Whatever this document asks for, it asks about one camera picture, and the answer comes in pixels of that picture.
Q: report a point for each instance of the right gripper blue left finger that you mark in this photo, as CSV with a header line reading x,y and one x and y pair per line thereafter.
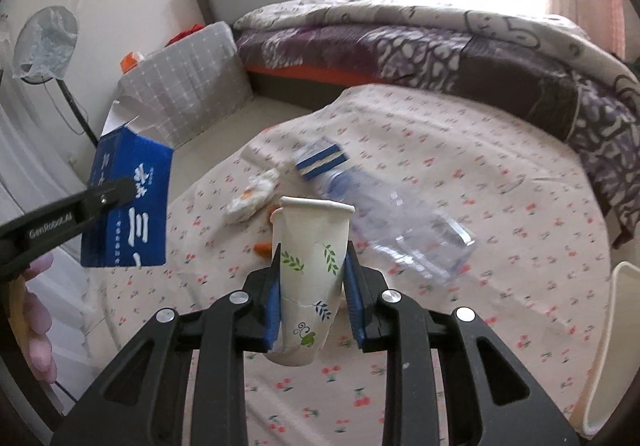
x,y
181,375

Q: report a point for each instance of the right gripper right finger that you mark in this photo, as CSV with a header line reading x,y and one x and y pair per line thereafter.
x,y
455,360

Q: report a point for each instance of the blue toothpaste box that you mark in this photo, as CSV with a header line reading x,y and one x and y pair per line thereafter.
x,y
131,171

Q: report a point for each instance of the clear plastic water bottle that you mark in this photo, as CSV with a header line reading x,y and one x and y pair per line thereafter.
x,y
399,225

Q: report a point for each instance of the leaf print paper cup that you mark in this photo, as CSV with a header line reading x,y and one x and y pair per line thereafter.
x,y
310,236

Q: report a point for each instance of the white plastic trash bin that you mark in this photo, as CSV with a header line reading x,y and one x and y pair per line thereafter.
x,y
617,359

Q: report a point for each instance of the left hand purple glove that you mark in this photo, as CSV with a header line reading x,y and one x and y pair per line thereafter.
x,y
38,347

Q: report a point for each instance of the standing fan with cover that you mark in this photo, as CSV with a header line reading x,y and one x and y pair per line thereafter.
x,y
43,51

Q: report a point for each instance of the cherry print floor sheet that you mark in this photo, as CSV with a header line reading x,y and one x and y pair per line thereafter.
x,y
470,206

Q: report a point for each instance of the orange item on stand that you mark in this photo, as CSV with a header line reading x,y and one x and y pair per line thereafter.
x,y
130,61

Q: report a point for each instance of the grey quilted cover stand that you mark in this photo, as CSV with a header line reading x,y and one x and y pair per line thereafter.
x,y
191,84

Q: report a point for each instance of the crumpled tissue with peels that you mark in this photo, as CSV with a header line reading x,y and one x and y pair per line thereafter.
x,y
259,191

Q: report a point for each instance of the small blue white box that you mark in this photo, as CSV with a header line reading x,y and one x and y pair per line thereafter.
x,y
318,157

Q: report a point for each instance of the purple patterned quilt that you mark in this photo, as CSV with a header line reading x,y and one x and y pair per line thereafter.
x,y
542,70

